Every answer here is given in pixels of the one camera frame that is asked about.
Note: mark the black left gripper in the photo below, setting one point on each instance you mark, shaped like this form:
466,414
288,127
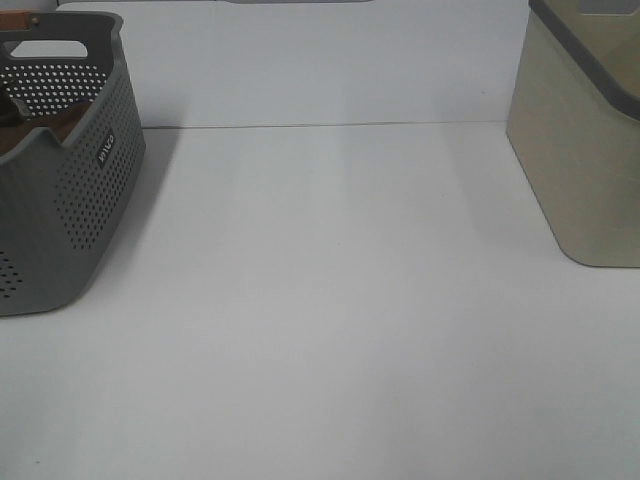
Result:
11,115

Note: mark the brown towel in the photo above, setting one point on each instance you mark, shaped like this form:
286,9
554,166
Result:
60,124

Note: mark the grey perforated plastic basket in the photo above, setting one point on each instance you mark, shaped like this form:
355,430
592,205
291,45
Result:
62,201

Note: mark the beige bin with grey rim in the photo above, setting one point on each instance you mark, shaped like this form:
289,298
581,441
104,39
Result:
574,125

